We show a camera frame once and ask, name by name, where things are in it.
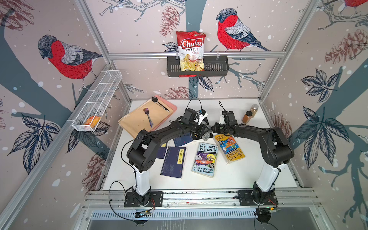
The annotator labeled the colourful treehouse book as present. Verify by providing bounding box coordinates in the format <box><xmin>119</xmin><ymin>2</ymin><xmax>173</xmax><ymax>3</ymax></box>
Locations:
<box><xmin>191</xmin><ymin>142</ymin><xmax>219</xmax><ymax>178</ymax></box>

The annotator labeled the pink tray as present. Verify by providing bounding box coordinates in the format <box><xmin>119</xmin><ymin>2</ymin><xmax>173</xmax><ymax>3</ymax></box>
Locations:
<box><xmin>139</xmin><ymin>95</ymin><xmax>177</xmax><ymax>131</ymax></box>

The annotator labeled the dark blue book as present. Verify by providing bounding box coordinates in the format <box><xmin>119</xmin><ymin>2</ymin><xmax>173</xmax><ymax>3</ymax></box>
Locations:
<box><xmin>160</xmin><ymin>147</ymin><xmax>186</xmax><ymax>179</ymax></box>
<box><xmin>156</xmin><ymin>143</ymin><xmax>168</xmax><ymax>159</ymax></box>

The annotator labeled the tan paper sheet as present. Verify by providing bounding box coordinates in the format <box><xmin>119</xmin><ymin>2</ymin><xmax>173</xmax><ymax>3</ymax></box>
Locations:
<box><xmin>118</xmin><ymin>98</ymin><xmax>175</xmax><ymax>139</ymax></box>

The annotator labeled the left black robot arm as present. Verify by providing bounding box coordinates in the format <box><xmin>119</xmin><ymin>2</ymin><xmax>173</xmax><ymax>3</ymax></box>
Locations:
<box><xmin>126</xmin><ymin>108</ymin><xmax>211</xmax><ymax>206</ymax></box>

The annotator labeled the black cable right base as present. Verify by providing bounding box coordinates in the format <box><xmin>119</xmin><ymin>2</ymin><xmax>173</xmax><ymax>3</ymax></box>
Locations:
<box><xmin>254</xmin><ymin>201</ymin><xmax>278</xmax><ymax>230</ymax></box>

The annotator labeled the red cassava chips bag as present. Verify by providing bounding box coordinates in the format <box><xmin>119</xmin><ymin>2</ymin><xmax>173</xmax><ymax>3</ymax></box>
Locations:
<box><xmin>176</xmin><ymin>31</ymin><xmax>206</xmax><ymax>71</ymax></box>

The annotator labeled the yellow orange treehouse book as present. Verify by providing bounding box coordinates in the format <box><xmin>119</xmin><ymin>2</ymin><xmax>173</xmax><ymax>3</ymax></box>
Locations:
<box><xmin>214</xmin><ymin>134</ymin><xmax>245</xmax><ymax>164</ymax></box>

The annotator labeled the black spoon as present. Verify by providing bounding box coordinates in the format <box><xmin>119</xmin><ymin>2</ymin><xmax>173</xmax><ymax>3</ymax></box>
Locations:
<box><xmin>151</xmin><ymin>96</ymin><xmax>170</xmax><ymax>112</ymax></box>

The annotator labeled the iridescent purple spoon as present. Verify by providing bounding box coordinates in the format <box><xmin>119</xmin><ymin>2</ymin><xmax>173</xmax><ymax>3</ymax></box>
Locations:
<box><xmin>143</xmin><ymin>108</ymin><xmax>154</xmax><ymax>127</ymax></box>

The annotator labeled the blue book yellow label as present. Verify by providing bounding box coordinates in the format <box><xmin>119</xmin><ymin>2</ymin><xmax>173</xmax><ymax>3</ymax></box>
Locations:
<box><xmin>173</xmin><ymin>133</ymin><xmax>193</xmax><ymax>147</ymax></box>

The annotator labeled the black cable base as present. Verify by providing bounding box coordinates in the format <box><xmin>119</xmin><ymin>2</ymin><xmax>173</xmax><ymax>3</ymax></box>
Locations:
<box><xmin>108</xmin><ymin>180</ymin><xmax>150</xmax><ymax>223</ymax></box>
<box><xmin>254</xmin><ymin>201</ymin><xmax>278</xmax><ymax>230</ymax></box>

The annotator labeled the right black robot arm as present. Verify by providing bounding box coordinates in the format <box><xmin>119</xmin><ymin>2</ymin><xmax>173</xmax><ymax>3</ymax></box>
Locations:
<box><xmin>211</xmin><ymin>111</ymin><xmax>295</xmax><ymax>204</ymax></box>

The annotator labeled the black cable left base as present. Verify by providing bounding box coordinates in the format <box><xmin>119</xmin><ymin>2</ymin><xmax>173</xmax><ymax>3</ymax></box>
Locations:
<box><xmin>108</xmin><ymin>180</ymin><xmax>150</xmax><ymax>223</ymax></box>

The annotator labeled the white wire shelf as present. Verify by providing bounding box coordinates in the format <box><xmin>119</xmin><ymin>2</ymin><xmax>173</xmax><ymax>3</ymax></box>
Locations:
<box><xmin>72</xmin><ymin>70</ymin><xmax>122</xmax><ymax>132</ymax></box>

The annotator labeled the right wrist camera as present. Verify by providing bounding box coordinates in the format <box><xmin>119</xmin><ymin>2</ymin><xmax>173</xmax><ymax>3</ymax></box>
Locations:
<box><xmin>219</xmin><ymin>111</ymin><xmax>226</xmax><ymax>125</ymax></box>

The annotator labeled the tan spice jar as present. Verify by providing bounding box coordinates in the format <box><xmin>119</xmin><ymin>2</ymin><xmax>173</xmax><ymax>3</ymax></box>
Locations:
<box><xmin>250</xmin><ymin>104</ymin><xmax>259</xmax><ymax>117</ymax></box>

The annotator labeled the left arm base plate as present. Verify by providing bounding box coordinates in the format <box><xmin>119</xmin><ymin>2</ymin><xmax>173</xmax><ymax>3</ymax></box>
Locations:
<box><xmin>124</xmin><ymin>191</ymin><xmax>163</xmax><ymax>208</ymax></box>

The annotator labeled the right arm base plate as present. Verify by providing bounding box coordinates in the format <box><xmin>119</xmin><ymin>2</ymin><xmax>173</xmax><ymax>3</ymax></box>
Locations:
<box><xmin>237</xmin><ymin>189</ymin><xmax>278</xmax><ymax>206</ymax></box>

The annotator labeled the brown spice jar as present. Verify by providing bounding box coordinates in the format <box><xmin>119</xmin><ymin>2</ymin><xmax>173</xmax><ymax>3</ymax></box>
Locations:
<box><xmin>242</xmin><ymin>110</ymin><xmax>253</xmax><ymax>124</ymax></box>

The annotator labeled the orange packet in shelf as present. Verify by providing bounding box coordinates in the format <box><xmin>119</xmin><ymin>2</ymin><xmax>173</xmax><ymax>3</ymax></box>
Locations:
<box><xmin>84</xmin><ymin>116</ymin><xmax>101</xmax><ymax>128</ymax></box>

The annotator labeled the grey striped cloth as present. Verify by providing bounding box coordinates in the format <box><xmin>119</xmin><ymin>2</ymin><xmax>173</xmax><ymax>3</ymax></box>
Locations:
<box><xmin>200</xmin><ymin>124</ymin><xmax>213</xmax><ymax>141</ymax></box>

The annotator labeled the black wall basket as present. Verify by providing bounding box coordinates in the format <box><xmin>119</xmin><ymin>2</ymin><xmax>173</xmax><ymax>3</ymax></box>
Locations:
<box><xmin>166</xmin><ymin>56</ymin><xmax>229</xmax><ymax>78</ymax></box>

